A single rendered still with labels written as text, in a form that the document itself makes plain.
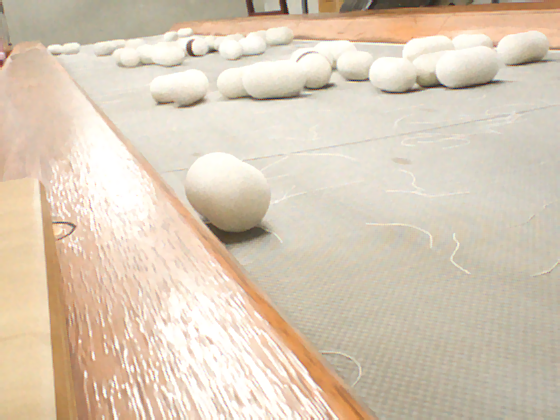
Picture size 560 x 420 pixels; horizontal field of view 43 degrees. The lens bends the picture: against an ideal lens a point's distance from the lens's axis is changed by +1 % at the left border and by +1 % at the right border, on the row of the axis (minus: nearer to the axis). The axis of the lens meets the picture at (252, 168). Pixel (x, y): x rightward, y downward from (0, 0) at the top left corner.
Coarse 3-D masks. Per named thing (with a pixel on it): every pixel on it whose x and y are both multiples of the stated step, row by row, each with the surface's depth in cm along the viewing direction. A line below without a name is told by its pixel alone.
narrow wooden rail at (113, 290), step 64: (0, 128) 25; (64, 128) 23; (64, 192) 14; (128, 192) 14; (64, 256) 10; (128, 256) 10; (192, 256) 10; (128, 320) 8; (192, 320) 8; (256, 320) 8; (128, 384) 7; (192, 384) 6; (256, 384) 6; (320, 384) 6
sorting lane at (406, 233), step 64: (64, 64) 101; (192, 64) 73; (128, 128) 37; (192, 128) 35; (256, 128) 33; (320, 128) 31; (384, 128) 29; (448, 128) 27; (512, 128) 26; (320, 192) 21; (384, 192) 20; (448, 192) 19; (512, 192) 19; (256, 256) 16; (320, 256) 16; (384, 256) 15; (448, 256) 15; (512, 256) 15; (320, 320) 13; (384, 320) 13; (448, 320) 12; (512, 320) 12; (384, 384) 11; (448, 384) 10; (512, 384) 10
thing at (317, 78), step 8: (304, 56) 43; (312, 56) 42; (320, 56) 42; (304, 64) 42; (312, 64) 42; (320, 64) 42; (328, 64) 42; (312, 72) 42; (320, 72) 42; (328, 72) 42; (312, 80) 42; (320, 80) 42; (328, 80) 43; (312, 88) 43
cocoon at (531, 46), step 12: (516, 36) 42; (528, 36) 42; (540, 36) 42; (504, 48) 42; (516, 48) 41; (528, 48) 41; (540, 48) 42; (504, 60) 42; (516, 60) 42; (528, 60) 42
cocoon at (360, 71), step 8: (344, 56) 45; (352, 56) 44; (360, 56) 43; (368, 56) 43; (344, 64) 44; (352, 64) 43; (360, 64) 43; (368, 64) 43; (344, 72) 45; (352, 72) 44; (360, 72) 43; (368, 72) 43; (360, 80) 44
